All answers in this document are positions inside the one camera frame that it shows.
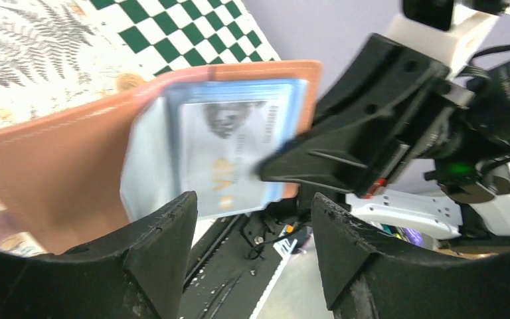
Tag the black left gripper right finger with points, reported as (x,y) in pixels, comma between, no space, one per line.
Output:
(367,273)

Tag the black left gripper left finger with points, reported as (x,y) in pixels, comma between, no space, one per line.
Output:
(137,271)

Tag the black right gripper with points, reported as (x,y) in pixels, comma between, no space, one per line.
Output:
(394,105)

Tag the white VIP credit card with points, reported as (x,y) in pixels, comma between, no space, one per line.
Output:
(221,145)

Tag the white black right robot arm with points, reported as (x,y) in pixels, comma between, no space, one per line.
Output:
(412,202)

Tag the green white chessboard mat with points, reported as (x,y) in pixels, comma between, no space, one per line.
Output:
(170,35)

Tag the floral tablecloth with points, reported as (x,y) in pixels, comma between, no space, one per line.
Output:
(53,58)

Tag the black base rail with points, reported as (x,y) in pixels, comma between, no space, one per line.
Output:
(235,264)

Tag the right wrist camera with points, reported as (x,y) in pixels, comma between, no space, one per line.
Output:
(446,30)

